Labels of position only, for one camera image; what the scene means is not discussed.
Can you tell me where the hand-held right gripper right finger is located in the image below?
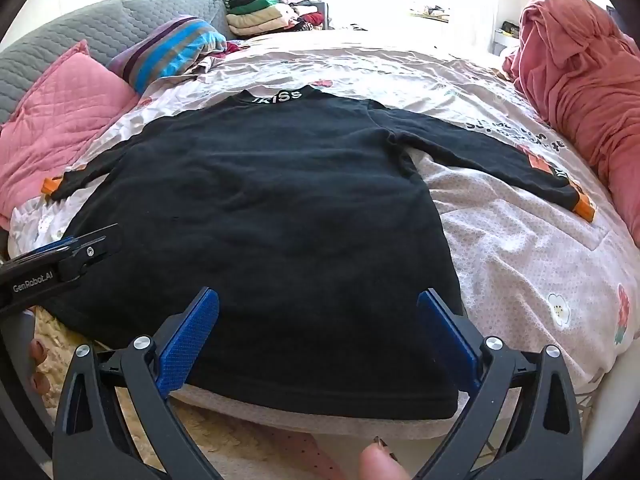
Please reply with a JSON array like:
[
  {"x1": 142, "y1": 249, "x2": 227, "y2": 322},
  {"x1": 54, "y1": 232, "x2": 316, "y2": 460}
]
[{"x1": 416, "y1": 287, "x2": 586, "y2": 480}]

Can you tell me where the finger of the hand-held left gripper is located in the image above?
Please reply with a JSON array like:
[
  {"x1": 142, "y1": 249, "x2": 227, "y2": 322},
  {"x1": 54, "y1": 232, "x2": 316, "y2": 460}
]
[{"x1": 10, "y1": 223, "x2": 123, "y2": 282}]

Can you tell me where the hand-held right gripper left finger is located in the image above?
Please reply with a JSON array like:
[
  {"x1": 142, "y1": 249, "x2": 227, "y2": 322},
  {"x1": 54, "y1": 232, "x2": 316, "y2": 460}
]
[{"x1": 52, "y1": 287, "x2": 223, "y2": 480}]

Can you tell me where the black sweater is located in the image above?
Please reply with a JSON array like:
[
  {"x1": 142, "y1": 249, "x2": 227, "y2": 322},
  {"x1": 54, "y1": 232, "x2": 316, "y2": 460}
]
[{"x1": 42, "y1": 85, "x2": 598, "y2": 418}]

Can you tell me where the stack of folded clothes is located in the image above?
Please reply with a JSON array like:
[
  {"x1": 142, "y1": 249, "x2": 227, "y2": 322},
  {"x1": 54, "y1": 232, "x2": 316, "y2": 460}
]
[{"x1": 225, "y1": 0, "x2": 331, "y2": 37}]

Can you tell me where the person's left hand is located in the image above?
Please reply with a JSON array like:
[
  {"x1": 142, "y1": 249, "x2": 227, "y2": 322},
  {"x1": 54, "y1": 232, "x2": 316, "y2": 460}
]
[{"x1": 27, "y1": 337, "x2": 53, "y2": 396}]

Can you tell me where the person's right hand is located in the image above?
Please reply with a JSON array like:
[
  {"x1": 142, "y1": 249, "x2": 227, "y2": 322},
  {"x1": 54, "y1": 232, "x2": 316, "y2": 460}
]
[{"x1": 357, "y1": 437, "x2": 412, "y2": 480}]

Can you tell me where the strawberry print bed sheet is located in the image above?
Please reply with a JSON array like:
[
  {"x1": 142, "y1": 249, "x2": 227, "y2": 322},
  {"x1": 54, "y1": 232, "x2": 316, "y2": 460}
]
[{"x1": 7, "y1": 27, "x2": 640, "y2": 441}]

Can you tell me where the yellow fluffy blanket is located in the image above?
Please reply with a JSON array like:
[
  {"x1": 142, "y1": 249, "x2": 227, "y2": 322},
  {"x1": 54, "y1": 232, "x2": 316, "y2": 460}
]
[{"x1": 25, "y1": 305, "x2": 501, "y2": 480}]

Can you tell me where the pink quilted pillow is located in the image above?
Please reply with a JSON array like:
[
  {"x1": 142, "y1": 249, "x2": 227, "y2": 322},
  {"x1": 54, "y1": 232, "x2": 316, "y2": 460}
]
[{"x1": 0, "y1": 40, "x2": 141, "y2": 231}]

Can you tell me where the striped colourful pillow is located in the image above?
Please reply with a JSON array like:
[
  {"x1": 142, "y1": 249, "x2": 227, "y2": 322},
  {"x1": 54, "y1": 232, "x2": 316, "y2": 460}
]
[{"x1": 107, "y1": 15, "x2": 228, "y2": 96}]

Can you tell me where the grey quilted headboard cushion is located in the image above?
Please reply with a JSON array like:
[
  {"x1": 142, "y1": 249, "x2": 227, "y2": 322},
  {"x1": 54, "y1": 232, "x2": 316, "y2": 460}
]
[{"x1": 0, "y1": 0, "x2": 231, "y2": 126}]

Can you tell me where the maroon patterned cloth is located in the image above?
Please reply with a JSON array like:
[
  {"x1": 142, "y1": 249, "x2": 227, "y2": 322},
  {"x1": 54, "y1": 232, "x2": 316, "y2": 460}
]
[{"x1": 200, "y1": 40, "x2": 251, "y2": 73}]

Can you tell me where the pink bunched duvet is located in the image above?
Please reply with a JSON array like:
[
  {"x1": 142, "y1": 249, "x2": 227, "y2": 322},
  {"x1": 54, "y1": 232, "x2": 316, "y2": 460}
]
[{"x1": 502, "y1": 0, "x2": 640, "y2": 251}]

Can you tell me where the white desk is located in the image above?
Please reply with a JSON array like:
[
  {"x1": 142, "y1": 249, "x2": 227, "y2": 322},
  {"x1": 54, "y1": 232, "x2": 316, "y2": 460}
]
[{"x1": 492, "y1": 20, "x2": 523, "y2": 56}]

